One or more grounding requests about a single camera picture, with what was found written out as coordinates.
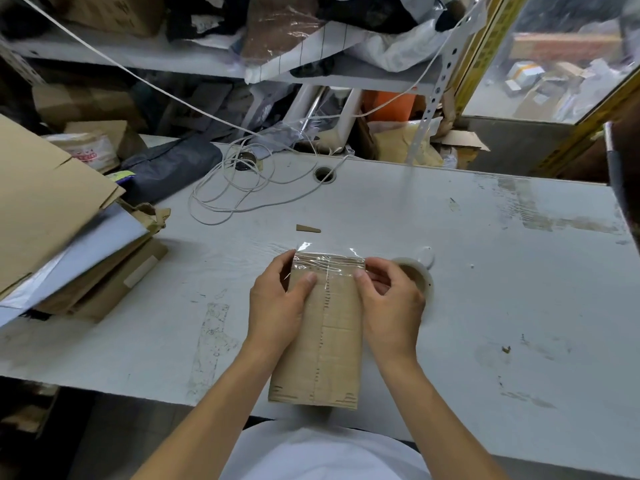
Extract person's left hand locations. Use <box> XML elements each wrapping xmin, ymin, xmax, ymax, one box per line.
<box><xmin>246</xmin><ymin>249</ymin><xmax>318</xmax><ymax>359</ymax></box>

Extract person's right hand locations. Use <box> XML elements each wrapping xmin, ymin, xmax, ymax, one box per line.
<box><xmin>354</xmin><ymin>258</ymin><xmax>427</xmax><ymax>363</ymax></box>

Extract small taped cardboard box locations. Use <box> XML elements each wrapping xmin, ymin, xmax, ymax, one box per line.
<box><xmin>268</xmin><ymin>247</ymin><xmax>367</xmax><ymax>410</ymax></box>

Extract person's right forearm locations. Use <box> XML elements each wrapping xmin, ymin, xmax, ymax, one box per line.
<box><xmin>372</xmin><ymin>347</ymin><xmax>511</xmax><ymax>480</ymax></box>

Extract person's left forearm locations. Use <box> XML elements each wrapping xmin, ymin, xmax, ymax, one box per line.
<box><xmin>131</xmin><ymin>340</ymin><xmax>296</xmax><ymax>480</ymax></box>

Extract clear packing tape roll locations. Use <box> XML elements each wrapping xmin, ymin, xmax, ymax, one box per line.
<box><xmin>389</xmin><ymin>247</ymin><xmax>436</xmax><ymax>305</ymax></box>

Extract yellow padded envelope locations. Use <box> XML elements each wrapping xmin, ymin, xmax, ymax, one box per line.
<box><xmin>367</xmin><ymin>120</ymin><xmax>446</xmax><ymax>168</ymax></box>

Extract person's white shirt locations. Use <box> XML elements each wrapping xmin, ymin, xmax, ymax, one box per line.
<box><xmin>220</xmin><ymin>425</ymin><xmax>433</xmax><ymax>480</ymax></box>

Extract white plastic chair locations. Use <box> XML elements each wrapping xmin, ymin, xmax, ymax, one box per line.
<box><xmin>285</xmin><ymin>85</ymin><xmax>363</xmax><ymax>155</ymax></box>

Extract dark grey folded fabric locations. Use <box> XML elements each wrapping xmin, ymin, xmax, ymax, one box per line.
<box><xmin>118</xmin><ymin>136</ymin><xmax>223</xmax><ymax>205</ymax></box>

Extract orange box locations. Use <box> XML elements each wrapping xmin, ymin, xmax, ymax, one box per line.
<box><xmin>361</xmin><ymin>90</ymin><xmax>418</xmax><ymax>123</ymax></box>

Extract white plastic bag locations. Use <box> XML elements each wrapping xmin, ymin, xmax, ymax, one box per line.
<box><xmin>350</xmin><ymin>0</ymin><xmax>488</xmax><ymax>73</ymax></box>

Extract stack of flattened cardboard boxes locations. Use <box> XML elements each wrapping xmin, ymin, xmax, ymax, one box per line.
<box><xmin>0</xmin><ymin>115</ymin><xmax>172</xmax><ymax>328</ymax></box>

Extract white printed package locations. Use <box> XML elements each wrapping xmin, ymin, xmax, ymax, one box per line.
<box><xmin>42</xmin><ymin>132</ymin><xmax>121</xmax><ymax>174</ymax></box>

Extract brown garment in plastic bag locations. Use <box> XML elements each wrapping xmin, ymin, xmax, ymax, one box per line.
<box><xmin>240</xmin><ymin>0</ymin><xmax>331</xmax><ymax>65</ymax></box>

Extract white metal shelf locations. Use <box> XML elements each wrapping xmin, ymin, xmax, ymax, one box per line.
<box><xmin>0</xmin><ymin>22</ymin><xmax>446</xmax><ymax>95</ymax></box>

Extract black clothing pile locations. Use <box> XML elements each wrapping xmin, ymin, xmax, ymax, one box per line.
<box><xmin>165</xmin><ymin>0</ymin><xmax>451</xmax><ymax>43</ymax></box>

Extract yellow framed window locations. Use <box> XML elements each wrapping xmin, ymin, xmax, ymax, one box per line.
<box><xmin>452</xmin><ymin>0</ymin><xmax>640</xmax><ymax>178</ymax></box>

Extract brown cardboard box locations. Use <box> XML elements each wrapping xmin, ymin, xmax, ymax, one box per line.
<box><xmin>55</xmin><ymin>0</ymin><xmax>166</xmax><ymax>38</ymax></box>

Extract white coiled cable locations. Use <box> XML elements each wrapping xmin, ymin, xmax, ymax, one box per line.
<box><xmin>0</xmin><ymin>0</ymin><xmax>481</xmax><ymax>226</ymax></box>

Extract white perforated shelf post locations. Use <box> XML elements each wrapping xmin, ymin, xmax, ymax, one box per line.
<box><xmin>406</xmin><ymin>5</ymin><xmax>476</xmax><ymax>166</ymax></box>

